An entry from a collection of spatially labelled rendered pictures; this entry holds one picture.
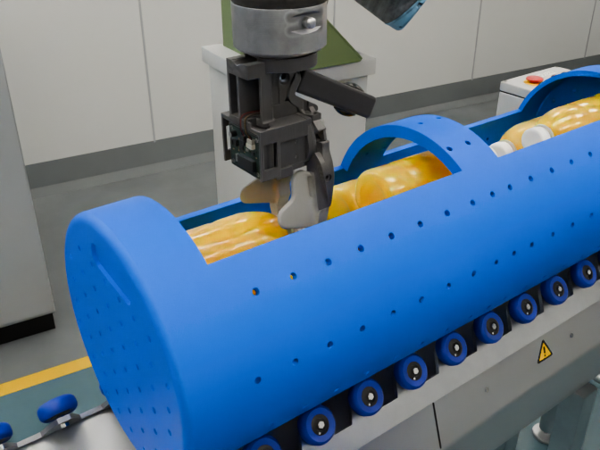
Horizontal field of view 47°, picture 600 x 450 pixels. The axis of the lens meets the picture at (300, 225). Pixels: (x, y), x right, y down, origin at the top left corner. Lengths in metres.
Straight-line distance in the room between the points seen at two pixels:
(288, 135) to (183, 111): 3.20
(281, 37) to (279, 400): 0.34
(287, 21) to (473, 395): 0.58
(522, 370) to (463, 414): 0.13
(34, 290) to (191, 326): 1.96
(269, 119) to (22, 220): 1.81
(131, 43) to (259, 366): 3.12
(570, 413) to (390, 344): 0.77
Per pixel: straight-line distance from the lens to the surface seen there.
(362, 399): 0.83
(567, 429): 1.50
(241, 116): 0.66
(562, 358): 1.14
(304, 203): 0.70
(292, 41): 0.63
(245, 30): 0.64
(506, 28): 5.11
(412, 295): 0.74
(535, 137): 1.05
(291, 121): 0.67
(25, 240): 2.44
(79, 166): 3.76
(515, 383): 1.05
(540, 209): 0.89
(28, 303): 2.56
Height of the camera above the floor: 1.53
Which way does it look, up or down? 29 degrees down
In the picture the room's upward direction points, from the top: straight up
